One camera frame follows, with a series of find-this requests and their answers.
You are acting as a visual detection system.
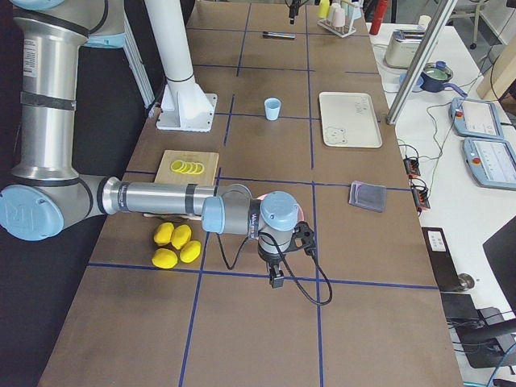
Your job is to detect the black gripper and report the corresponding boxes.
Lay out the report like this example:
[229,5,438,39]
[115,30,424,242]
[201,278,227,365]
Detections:
[286,0,302,23]
[258,242,284,288]

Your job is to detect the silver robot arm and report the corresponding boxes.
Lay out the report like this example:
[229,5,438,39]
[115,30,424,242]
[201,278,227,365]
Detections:
[1,1,302,288]

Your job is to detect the yellow cup on rack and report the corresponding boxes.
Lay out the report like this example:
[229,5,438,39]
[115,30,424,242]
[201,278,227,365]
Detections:
[318,0,331,19]

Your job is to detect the pink cup on rack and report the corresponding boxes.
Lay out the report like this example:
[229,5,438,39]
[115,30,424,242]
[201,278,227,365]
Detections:
[331,7,346,28]

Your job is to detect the white cup rack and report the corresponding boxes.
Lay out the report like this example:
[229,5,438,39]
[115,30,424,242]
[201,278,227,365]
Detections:
[318,0,361,38]

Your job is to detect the light blue plastic cup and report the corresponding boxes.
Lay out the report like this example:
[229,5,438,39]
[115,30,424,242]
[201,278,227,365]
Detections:
[264,98,281,121]

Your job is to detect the steel muddler black tip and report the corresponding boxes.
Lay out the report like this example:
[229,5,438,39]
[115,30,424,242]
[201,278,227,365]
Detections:
[262,31,296,40]

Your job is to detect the red bottle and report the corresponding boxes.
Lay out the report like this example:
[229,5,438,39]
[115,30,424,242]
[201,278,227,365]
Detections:
[369,0,389,35]

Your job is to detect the yellow lemon front right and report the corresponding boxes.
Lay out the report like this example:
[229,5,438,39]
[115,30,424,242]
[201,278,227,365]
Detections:
[180,240,202,264]

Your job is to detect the yellow lemon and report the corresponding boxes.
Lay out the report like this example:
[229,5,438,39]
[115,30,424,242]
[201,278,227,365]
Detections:
[153,222,175,246]
[152,248,178,269]
[170,224,192,250]
[180,240,202,264]

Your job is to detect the yellow lemon back right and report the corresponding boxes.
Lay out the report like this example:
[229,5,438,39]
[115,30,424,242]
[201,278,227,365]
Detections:
[170,224,192,250]

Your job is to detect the yellow lemon front left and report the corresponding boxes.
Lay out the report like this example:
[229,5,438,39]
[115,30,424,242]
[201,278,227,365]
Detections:
[152,248,178,269]

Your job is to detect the silver toaster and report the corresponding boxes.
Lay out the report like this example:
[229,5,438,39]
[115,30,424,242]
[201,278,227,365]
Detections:
[385,29,425,69]

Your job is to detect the yellow lemon back left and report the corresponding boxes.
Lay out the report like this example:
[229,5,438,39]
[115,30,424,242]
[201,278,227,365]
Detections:
[153,222,175,246]

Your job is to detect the grey folded cloth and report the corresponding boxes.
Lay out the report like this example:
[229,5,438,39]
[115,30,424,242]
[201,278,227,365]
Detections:
[348,181,387,213]

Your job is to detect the cream bear tray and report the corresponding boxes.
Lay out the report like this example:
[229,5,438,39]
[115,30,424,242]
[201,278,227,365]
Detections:
[318,92,382,148]

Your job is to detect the lemon slices row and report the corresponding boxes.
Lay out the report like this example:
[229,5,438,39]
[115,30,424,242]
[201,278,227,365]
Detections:
[170,160,205,175]

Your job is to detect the wooden cutting board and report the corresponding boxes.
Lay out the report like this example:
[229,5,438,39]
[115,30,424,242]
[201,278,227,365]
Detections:
[143,149,220,222]

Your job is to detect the blue pot with lid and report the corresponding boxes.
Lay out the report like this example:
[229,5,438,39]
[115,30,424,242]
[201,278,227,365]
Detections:
[421,60,468,98]

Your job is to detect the lower orange power strip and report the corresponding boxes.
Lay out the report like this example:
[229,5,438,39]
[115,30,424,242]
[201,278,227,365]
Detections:
[410,178,431,213]

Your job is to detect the orange power strip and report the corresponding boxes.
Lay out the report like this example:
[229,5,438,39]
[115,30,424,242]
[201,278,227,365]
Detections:
[403,157,421,178]
[410,178,431,213]

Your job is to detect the upper orange power strip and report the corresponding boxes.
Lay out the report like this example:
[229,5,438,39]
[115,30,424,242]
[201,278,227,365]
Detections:
[403,157,421,178]

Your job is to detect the upper teach pendant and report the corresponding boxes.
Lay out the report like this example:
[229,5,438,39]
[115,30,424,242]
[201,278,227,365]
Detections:
[450,97,504,139]

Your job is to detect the teach pendant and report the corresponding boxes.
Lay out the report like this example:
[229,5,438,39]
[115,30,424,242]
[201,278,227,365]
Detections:
[450,97,504,139]
[463,137,515,190]

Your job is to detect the lower teach pendant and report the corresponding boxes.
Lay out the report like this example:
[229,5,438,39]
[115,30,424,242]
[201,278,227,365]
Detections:
[463,137,515,190]

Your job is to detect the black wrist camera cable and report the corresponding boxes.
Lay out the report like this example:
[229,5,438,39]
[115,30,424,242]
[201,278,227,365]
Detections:
[215,231,333,306]

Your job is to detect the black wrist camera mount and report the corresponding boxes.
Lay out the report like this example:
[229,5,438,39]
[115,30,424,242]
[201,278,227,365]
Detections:
[289,221,317,258]

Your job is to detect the aluminium frame post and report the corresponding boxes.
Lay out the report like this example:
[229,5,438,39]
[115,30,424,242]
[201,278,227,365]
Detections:
[385,0,458,125]

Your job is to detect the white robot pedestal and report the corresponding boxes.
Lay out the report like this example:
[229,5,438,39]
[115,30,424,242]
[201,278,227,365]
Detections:
[145,0,218,132]

